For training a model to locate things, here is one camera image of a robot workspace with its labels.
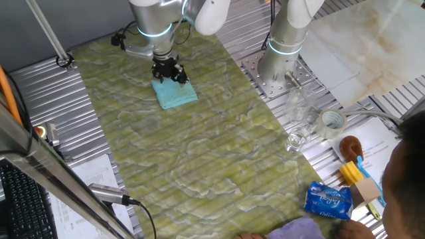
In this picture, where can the purple fluffy cloth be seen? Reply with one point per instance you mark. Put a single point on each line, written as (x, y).
(295, 229)

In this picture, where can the aluminium pole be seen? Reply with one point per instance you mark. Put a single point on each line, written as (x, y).
(50, 33)

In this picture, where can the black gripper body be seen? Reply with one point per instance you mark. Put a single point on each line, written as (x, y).
(167, 68)

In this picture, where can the small cardboard box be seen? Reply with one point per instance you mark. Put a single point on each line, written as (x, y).
(365, 192)

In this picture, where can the person's left hand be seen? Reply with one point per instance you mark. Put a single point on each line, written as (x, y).
(249, 236)

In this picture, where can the small clear glass cup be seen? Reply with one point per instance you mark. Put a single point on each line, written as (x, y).
(297, 139)

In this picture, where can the clear tape roll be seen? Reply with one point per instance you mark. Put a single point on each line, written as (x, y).
(320, 127)

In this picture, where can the white printed paper sheet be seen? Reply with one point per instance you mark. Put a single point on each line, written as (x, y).
(96, 172)
(378, 146)

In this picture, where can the clear plastic beaker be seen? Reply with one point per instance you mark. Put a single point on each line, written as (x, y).
(299, 103)

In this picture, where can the metal frame bar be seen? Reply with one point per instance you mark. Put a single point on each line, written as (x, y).
(50, 169)

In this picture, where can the person's head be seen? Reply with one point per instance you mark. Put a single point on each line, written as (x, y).
(408, 186)

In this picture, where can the beige marble pattern sheet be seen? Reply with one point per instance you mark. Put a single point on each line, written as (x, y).
(365, 43)

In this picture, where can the green marble pattern mat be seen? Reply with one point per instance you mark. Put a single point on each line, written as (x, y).
(199, 149)

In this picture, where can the brown round scrubber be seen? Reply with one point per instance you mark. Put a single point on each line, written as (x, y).
(348, 147)

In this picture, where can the silver ribbed camera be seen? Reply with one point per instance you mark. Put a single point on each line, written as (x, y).
(106, 193)

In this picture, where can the blue tissue pack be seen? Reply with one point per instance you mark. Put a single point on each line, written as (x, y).
(325, 200)

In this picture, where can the emergency stop button box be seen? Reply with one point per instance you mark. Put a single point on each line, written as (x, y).
(41, 131)

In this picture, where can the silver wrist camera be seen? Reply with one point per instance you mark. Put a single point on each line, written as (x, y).
(139, 51)

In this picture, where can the person's right hand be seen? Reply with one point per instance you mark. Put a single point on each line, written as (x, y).
(355, 230)

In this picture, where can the light blue fluffy cloth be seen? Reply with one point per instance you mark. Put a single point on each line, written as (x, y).
(176, 96)

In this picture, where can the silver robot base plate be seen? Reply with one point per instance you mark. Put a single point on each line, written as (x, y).
(270, 89)

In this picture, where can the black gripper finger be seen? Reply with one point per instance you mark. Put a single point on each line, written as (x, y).
(157, 75)
(182, 78)

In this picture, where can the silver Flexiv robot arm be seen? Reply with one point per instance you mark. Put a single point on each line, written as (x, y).
(156, 20)

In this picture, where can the yellow sponge brush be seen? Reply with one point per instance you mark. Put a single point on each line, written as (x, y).
(350, 172)

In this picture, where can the blue plastic brush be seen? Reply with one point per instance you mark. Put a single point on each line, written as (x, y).
(365, 172)

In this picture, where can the black computer keyboard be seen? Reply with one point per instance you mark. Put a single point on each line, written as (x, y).
(23, 206)

